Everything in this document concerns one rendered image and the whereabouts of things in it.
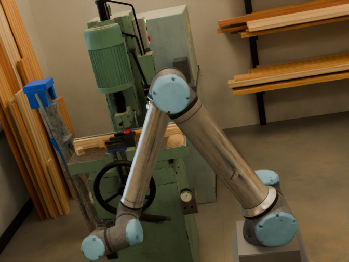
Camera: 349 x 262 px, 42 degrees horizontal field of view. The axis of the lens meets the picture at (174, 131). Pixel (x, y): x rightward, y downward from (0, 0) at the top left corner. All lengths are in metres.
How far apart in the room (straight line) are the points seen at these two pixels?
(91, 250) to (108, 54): 0.93
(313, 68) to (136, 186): 2.76
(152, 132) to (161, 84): 0.27
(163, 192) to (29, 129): 1.55
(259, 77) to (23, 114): 2.03
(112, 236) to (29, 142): 2.02
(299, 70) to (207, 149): 2.75
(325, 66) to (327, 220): 1.57
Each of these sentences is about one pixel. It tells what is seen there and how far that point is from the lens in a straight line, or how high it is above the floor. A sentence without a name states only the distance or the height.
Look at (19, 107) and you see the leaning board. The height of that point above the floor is 0.94.
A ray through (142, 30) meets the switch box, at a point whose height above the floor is 1.42.
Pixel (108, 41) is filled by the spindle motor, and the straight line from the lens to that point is 2.15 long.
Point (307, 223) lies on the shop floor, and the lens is 3.10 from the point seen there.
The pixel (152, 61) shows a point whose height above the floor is 1.26.
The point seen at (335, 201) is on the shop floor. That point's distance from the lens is 3.32.
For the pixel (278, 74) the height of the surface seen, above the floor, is 0.62.
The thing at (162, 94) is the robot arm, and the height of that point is 1.36.
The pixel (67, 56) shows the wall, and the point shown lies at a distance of 4.76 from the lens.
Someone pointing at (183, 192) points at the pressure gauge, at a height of 0.68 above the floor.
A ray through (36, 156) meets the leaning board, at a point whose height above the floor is 0.54.
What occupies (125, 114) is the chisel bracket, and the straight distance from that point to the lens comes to 2.27.
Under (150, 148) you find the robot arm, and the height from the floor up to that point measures 1.12.
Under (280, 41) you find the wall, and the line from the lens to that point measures 4.53.
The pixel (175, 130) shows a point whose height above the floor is 0.93.
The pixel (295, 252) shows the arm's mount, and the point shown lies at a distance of 1.86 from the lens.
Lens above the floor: 1.75
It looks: 21 degrees down
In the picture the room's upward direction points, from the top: 12 degrees counter-clockwise
